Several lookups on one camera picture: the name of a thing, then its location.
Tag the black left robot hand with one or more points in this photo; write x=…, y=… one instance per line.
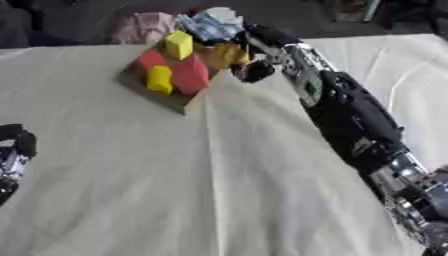
x=23, y=140

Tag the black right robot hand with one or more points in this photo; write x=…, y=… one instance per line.
x=258, y=71

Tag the orange-yellow toy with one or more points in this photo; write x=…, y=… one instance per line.
x=224, y=55

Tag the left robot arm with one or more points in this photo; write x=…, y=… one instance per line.
x=10, y=166

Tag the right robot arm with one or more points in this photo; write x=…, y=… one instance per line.
x=356, y=123

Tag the tan cardboard box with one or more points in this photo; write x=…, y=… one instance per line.
x=153, y=96

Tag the blue and white crumpled bag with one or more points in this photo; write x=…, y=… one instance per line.
x=211, y=24

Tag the large red block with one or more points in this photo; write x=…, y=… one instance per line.
x=190, y=75

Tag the yellow cube block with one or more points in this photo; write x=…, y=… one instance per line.
x=178, y=45

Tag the yellow cylinder block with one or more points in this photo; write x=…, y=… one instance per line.
x=159, y=80

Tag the small red block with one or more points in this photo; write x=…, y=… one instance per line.
x=150, y=59

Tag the pink cloth bag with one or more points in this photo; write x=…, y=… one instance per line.
x=143, y=28

